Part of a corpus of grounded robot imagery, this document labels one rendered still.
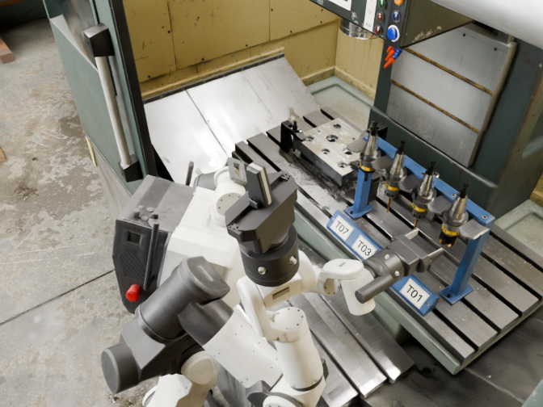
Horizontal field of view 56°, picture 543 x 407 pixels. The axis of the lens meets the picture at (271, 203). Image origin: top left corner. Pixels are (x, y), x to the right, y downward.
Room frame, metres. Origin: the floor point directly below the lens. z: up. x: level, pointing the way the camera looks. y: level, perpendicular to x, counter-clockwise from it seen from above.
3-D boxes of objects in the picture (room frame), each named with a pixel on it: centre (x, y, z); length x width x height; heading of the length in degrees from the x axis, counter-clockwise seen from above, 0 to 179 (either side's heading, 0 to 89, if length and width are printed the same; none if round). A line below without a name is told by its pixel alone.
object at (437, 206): (1.01, -0.46, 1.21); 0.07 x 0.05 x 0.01; 125
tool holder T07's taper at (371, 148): (1.23, -0.30, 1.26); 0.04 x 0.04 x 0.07
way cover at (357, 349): (1.09, -0.07, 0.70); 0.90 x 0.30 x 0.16; 35
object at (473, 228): (0.92, -0.52, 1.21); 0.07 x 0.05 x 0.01; 125
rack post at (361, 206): (1.31, -0.31, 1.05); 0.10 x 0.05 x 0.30; 125
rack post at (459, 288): (0.95, -0.57, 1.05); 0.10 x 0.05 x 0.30; 125
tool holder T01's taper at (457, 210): (0.96, -0.49, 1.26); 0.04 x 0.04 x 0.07
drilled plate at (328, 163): (1.58, -0.27, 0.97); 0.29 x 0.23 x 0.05; 35
